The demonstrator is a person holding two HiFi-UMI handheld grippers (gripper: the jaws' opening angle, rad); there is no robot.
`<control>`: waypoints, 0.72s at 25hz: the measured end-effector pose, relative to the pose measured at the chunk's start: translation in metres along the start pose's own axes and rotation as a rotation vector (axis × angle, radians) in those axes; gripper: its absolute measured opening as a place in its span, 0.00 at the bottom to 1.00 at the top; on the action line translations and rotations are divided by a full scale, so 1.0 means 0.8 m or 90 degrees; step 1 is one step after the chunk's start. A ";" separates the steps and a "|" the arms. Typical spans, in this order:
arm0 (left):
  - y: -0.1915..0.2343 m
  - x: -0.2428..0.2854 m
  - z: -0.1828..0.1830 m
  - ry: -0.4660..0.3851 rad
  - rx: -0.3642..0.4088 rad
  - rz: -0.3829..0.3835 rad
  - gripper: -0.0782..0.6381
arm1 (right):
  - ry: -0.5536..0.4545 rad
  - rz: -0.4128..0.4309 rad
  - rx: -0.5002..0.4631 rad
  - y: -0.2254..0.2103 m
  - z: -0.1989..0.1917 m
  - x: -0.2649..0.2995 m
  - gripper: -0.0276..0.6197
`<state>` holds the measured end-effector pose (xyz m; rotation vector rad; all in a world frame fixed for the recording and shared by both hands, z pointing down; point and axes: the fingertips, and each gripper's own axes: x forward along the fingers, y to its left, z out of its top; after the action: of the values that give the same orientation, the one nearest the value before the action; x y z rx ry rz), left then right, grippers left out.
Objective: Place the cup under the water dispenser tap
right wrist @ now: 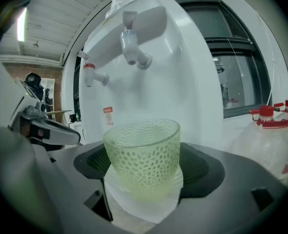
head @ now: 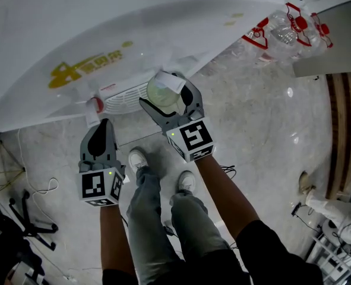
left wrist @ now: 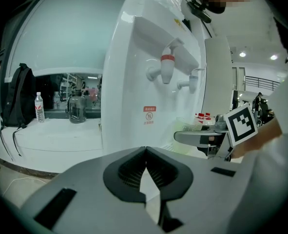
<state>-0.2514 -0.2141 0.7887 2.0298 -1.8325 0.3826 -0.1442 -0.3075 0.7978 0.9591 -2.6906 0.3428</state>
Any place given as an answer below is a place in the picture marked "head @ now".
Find person's left white shoe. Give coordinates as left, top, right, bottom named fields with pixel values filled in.
left=128, top=148, right=150, bottom=178

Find person's white shoe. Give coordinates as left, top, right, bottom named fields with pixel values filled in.
left=178, top=170, right=197, bottom=194
left=128, top=148, right=150, bottom=178

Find translucent plastic cup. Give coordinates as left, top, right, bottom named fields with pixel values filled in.
left=147, top=72, right=184, bottom=109

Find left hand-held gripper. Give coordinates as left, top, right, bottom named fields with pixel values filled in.
left=75, top=118, right=126, bottom=208

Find black cable bundle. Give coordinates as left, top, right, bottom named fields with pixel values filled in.
left=221, top=164, right=238, bottom=180

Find person's right forearm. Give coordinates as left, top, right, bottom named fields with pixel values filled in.
left=194, top=154, right=261, bottom=240

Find white metal rack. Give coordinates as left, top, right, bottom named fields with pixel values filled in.
left=305, top=227, right=351, bottom=285

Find black office chair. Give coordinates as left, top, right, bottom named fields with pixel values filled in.
left=0, top=188, right=59, bottom=285

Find black power adapter with cable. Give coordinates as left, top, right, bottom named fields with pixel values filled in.
left=291, top=202, right=321, bottom=234

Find wooden board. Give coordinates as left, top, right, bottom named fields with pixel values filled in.
left=325, top=72, right=351, bottom=201

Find person's left forearm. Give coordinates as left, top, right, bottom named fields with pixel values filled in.
left=99, top=205, right=136, bottom=272

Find white floor cable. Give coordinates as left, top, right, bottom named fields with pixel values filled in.
left=16, top=128, right=60, bottom=234

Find person's right white shoe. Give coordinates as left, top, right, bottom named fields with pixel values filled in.
left=178, top=170, right=197, bottom=194

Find large clear red-capped bottle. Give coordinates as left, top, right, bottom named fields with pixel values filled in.
left=299, top=12, right=334, bottom=58
left=219, top=18, right=283, bottom=68
left=267, top=2, right=311, bottom=61

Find white water dispenser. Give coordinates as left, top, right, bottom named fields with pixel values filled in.
left=0, top=0, right=286, bottom=136

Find grey metal locker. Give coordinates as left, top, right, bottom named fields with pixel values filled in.
left=292, top=0, right=351, bottom=78

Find person's grey trousers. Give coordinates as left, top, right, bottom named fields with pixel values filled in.
left=126, top=164, right=242, bottom=285

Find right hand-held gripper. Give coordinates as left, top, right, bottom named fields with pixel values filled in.
left=138, top=76, right=216, bottom=163

